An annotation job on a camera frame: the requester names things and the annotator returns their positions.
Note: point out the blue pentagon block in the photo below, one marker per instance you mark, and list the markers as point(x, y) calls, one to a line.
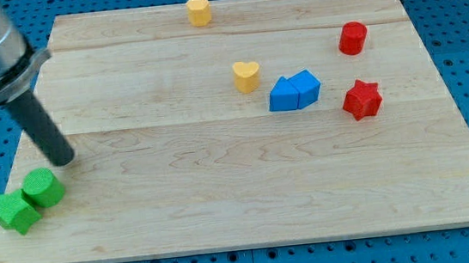
point(308, 87)

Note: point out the green cylinder block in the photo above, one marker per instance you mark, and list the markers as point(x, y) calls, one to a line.
point(43, 187)

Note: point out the red cylinder block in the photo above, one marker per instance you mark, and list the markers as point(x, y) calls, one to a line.
point(352, 39)

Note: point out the yellow heart block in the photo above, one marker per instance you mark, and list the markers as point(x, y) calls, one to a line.
point(246, 76)

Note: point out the yellow hexagon block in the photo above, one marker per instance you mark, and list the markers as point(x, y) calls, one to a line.
point(199, 14)

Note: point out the wooden board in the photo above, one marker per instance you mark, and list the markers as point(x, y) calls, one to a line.
point(172, 159)

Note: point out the red star block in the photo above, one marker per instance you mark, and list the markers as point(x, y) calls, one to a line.
point(362, 100)

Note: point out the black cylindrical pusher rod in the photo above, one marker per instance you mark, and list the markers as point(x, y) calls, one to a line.
point(35, 121)

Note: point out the blue triangle block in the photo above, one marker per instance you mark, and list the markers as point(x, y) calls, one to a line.
point(283, 96)

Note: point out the green star block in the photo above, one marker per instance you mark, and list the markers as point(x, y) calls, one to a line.
point(17, 212)

